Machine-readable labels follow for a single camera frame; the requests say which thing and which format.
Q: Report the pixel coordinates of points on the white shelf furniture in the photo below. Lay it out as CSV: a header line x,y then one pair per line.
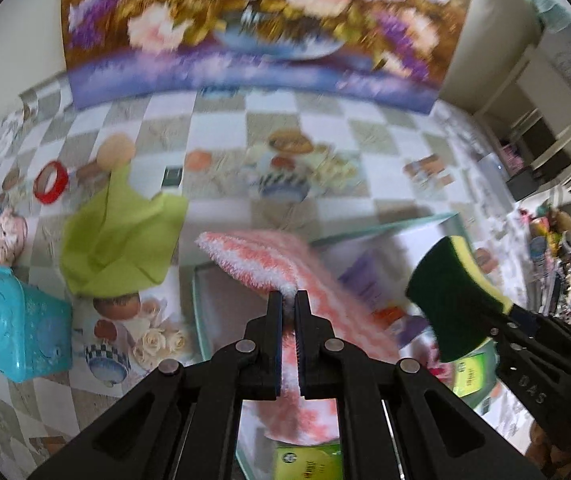
x,y
555,75

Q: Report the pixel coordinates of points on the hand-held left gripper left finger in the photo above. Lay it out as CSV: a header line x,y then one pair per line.
x,y
275,345

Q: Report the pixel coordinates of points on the yellow green sponge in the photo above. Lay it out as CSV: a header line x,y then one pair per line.
x,y
445,300

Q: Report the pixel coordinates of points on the green packet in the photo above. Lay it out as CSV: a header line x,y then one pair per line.
x,y
305,465
470,375

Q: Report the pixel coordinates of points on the glass tray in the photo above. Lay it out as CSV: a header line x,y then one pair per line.
x,y
230,310

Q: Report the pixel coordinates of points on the floral painting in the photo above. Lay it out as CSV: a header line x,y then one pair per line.
x,y
265,20

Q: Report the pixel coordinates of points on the purple printed packet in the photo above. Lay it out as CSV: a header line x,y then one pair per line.
x,y
413,332
365,275

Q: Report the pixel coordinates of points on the teal plastic box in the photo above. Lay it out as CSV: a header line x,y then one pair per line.
x,y
20,325

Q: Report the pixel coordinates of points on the lime green cloth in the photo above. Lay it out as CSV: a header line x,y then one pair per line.
x,y
115,240

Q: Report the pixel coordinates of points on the pink red pipe cleaner craft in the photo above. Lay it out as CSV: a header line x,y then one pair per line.
x,y
438,362

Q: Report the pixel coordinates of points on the checkered printed tablecloth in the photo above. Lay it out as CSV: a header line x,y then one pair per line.
x,y
345,130

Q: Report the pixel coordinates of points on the pile of assorted clutter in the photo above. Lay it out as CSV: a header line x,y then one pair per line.
x,y
555,245

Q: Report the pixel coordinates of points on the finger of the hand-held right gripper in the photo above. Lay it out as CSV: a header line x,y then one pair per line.
x,y
515,345
528,319

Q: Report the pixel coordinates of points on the pink white fluffy cloth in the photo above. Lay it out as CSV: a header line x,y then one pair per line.
x,y
265,255

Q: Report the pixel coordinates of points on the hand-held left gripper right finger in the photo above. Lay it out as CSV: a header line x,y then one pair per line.
x,y
305,345

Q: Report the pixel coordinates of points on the black box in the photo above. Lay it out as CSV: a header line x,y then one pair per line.
x,y
523,186

